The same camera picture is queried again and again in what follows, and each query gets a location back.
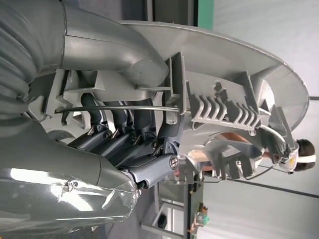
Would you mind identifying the steel workbench table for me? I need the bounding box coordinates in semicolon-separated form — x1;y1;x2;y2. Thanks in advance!
139;157;209;239

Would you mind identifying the dark pillar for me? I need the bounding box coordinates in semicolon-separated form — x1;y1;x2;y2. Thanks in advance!
143;0;199;27

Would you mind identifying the person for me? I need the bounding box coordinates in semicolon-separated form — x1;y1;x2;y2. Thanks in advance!
187;131;317;175

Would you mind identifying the green panel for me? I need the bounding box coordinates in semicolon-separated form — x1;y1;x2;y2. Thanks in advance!
198;0;215;29

